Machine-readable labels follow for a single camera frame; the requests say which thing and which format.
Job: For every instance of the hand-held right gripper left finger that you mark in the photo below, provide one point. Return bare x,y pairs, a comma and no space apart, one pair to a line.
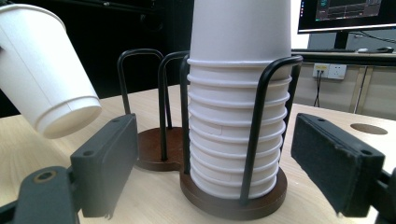
102,165

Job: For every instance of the dark office desk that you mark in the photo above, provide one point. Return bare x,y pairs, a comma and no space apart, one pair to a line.
358,57

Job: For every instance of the metal desk leg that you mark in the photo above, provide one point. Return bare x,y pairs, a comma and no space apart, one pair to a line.
358,90

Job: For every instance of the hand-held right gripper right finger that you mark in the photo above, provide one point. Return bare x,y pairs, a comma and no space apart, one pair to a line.
336,165

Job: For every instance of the black computer mouse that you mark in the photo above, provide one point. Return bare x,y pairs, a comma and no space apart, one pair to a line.
385,49

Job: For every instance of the single white paper cup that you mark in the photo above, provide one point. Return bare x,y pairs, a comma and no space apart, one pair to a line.
40,71

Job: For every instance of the white computer mouse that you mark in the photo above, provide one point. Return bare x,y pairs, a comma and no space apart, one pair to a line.
362,49

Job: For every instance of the stack of white paper cups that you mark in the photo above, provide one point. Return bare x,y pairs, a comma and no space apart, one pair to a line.
239,31

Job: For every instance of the monitor with dark screen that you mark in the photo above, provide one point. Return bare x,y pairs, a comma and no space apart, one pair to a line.
345,12

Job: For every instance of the white wall power outlet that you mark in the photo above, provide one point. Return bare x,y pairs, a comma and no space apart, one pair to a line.
331,71

